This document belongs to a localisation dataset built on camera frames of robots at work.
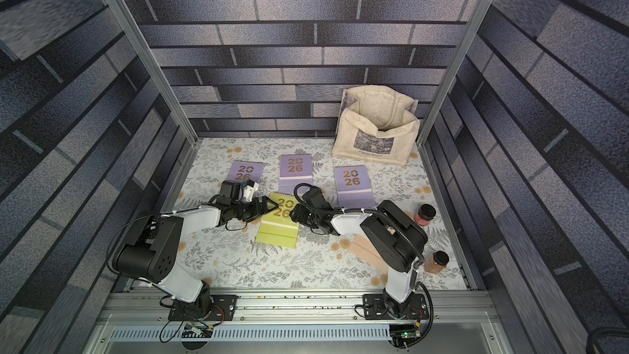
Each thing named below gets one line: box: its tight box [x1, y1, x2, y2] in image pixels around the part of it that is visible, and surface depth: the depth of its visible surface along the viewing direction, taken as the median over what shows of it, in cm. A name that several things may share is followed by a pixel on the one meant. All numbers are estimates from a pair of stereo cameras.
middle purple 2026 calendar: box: [278, 154, 314, 196], surface depth 109 cm
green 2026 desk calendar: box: [255, 192, 300, 249], surface depth 92 cm
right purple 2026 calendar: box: [333, 164, 376, 209], surface depth 104 cm
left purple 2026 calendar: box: [226, 160, 267, 184], surface depth 109 cm
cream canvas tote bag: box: [332, 85, 421, 167], surface depth 104 cm
